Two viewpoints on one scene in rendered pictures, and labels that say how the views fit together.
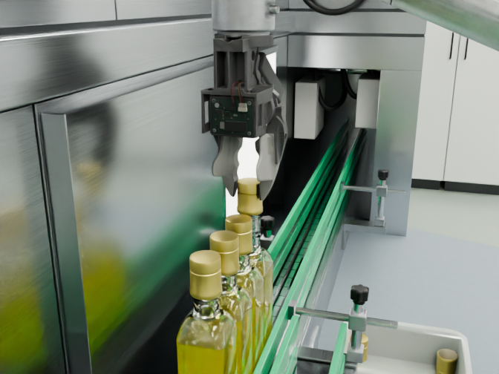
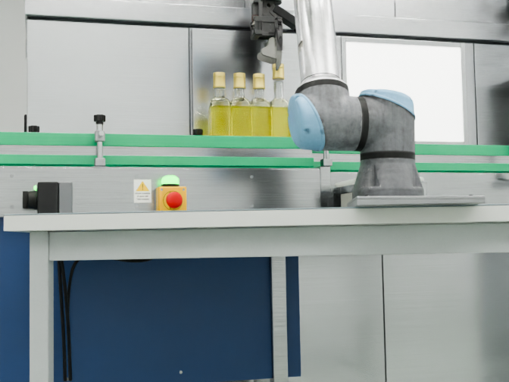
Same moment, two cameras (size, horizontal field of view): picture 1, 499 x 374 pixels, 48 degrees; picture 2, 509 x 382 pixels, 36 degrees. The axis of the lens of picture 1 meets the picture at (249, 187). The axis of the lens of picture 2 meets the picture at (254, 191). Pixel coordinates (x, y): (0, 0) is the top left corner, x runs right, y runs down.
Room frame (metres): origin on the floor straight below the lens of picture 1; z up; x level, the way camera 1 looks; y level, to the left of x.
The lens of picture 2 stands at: (-0.51, -1.88, 0.68)
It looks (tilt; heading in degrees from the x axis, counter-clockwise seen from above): 4 degrees up; 59
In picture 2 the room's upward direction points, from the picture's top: 1 degrees counter-clockwise
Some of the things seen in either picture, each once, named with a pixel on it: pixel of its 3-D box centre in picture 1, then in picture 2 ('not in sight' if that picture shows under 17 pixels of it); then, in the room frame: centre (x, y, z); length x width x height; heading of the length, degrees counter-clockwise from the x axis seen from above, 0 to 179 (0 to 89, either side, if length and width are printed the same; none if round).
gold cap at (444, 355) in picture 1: (446, 364); not in sight; (0.86, -0.36, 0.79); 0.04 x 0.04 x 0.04
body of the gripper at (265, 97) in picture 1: (241, 85); (266, 19); (0.69, 0.01, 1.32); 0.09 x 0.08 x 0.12; 160
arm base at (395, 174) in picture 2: not in sight; (387, 176); (0.60, -0.59, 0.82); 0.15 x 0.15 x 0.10
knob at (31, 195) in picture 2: not in sight; (29, 199); (0.00, 0.00, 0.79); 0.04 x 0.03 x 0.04; 74
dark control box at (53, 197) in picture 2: not in sight; (54, 200); (0.06, -0.02, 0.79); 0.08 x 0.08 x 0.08; 74
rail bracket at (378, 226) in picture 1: (370, 210); not in sight; (1.38, -0.32, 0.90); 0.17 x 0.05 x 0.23; 74
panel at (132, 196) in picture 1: (211, 160); (335, 91); (0.97, 0.07, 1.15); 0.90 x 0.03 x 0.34; 164
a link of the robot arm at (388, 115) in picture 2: not in sight; (383, 122); (0.60, -0.59, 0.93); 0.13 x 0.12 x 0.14; 160
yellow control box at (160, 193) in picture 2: not in sight; (170, 201); (0.33, -0.09, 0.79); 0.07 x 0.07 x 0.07; 74
